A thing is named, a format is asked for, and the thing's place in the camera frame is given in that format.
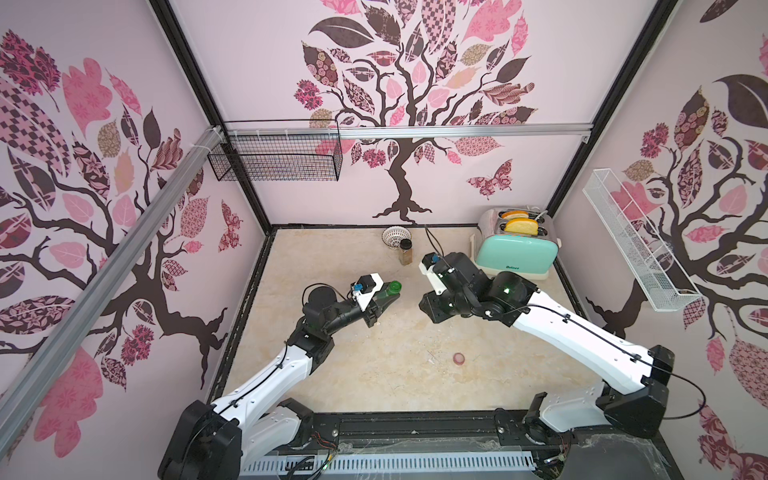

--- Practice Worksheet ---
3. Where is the aluminium rail left wall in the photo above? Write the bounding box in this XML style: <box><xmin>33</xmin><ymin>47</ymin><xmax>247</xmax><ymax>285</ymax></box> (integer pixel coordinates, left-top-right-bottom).
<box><xmin>1</xmin><ymin>126</ymin><xmax>224</xmax><ymax>455</ymax></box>

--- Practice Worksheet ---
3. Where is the white slotted cable duct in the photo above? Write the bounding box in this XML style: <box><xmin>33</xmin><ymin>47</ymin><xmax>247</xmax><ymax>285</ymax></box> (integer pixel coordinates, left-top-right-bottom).
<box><xmin>240</xmin><ymin>451</ymin><xmax>535</xmax><ymax>479</ymax></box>

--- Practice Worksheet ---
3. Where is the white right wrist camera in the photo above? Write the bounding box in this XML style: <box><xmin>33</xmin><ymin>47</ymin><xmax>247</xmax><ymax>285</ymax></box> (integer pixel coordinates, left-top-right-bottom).
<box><xmin>419</xmin><ymin>252</ymin><xmax>462</xmax><ymax>296</ymax></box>

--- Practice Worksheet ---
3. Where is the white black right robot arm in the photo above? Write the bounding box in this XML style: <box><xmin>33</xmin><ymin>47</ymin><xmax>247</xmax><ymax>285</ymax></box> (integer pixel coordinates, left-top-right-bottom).
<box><xmin>419</xmin><ymin>268</ymin><xmax>675</xmax><ymax>440</ymax></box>

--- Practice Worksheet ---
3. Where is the white wire wall shelf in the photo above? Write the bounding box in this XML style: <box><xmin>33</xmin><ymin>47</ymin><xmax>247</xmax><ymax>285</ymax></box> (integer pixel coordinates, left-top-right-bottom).
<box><xmin>582</xmin><ymin>168</ymin><xmax>704</xmax><ymax>312</ymax></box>

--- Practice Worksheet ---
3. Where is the yellow toast slice front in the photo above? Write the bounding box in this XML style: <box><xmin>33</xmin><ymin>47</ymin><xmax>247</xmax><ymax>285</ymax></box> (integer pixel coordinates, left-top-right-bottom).
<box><xmin>504</xmin><ymin>218</ymin><xmax>539</xmax><ymax>236</ymax></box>

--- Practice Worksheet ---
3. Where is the aluminium rail back wall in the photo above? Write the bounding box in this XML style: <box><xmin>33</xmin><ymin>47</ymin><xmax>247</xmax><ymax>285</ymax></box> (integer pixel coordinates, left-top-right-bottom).
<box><xmin>228</xmin><ymin>123</ymin><xmax>593</xmax><ymax>140</ymax></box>

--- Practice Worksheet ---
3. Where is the mint green Belinee toaster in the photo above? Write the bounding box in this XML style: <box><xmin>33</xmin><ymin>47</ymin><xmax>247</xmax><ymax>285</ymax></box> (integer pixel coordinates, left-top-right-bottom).
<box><xmin>470</xmin><ymin>207</ymin><xmax>562</xmax><ymax>280</ymax></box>

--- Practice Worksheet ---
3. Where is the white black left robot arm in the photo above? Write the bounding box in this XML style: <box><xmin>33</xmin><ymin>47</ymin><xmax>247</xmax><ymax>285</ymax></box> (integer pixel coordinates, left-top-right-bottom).
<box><xmin>158</xmin><ymin>274</ymin><xmax>402</xmax><ymax>479</ymax></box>

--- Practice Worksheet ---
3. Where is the orange toast slice back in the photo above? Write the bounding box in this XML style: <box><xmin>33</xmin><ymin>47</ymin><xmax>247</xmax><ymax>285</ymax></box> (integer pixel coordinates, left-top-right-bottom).
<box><xmin>499</xmin><ymin>210</ymin><xmax>529</xmax><ymax>220</ymax></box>

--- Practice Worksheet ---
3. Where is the aluminium rail wall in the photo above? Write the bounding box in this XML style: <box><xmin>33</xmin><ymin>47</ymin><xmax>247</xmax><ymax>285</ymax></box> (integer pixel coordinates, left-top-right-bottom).
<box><xmin>228</xmin><ymin>123</ymin><xmax>593</xmax><ymax>140</ymax></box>
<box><xmin>1</xmin><ymin>126</ymin><xmax>224</xmax><ymax>455</ymax></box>

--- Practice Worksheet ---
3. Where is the brown spice jar black lid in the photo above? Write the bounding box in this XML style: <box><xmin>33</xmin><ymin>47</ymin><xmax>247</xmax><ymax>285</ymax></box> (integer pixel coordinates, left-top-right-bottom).
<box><xmin>399</xmin><ymin>238</ymin><xmax>413</xmax><ymax>266</ymax></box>

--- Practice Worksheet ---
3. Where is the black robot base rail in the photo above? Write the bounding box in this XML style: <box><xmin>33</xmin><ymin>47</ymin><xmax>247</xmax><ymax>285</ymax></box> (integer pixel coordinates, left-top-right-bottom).
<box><xmin>299</xmin><ymin>407</ymin><xmax>655</xmax><ymax>457</ymax></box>

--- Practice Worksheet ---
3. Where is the black wire wall basket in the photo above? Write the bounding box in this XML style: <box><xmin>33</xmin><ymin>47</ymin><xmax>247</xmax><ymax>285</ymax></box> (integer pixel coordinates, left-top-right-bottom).
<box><xmin>208</xmin><ymin>118</ymin><xmax>343</xmax><ymax>182</ymax></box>

